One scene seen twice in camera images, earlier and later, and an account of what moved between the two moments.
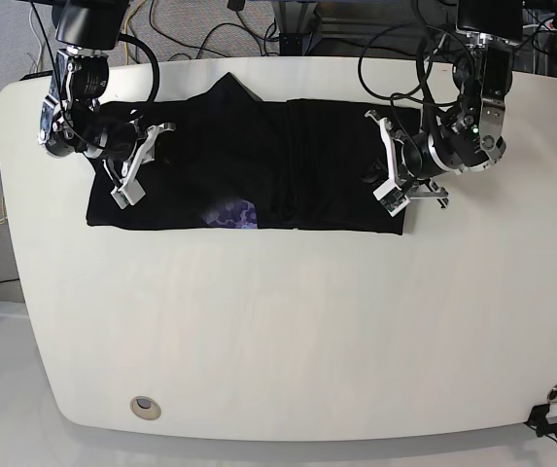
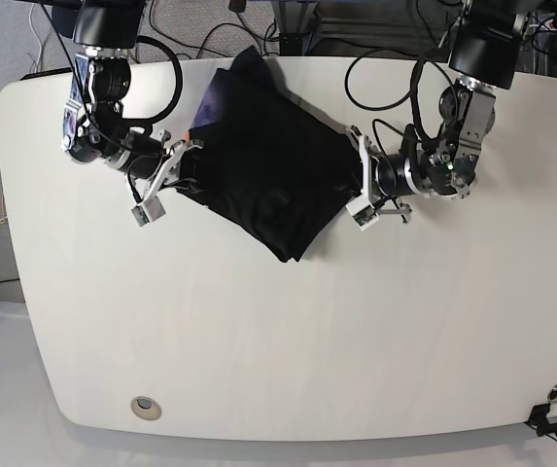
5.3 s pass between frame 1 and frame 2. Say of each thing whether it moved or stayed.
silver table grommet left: stayed
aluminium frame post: stayed
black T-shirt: moved
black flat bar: stayed
